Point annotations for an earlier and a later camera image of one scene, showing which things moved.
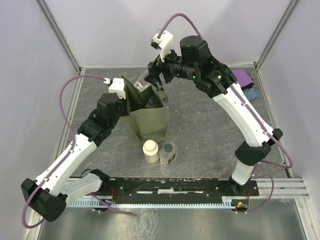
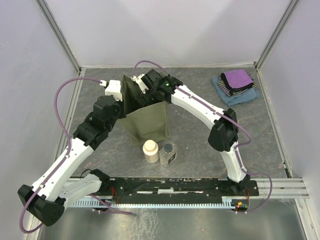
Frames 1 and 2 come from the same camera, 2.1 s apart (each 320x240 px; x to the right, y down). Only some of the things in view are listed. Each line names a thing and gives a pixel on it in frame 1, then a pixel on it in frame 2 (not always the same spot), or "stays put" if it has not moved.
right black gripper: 156,68 -> 143,99
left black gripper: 125,111 stays put
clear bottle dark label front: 167,154 stays put
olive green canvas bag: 145,125 stays put
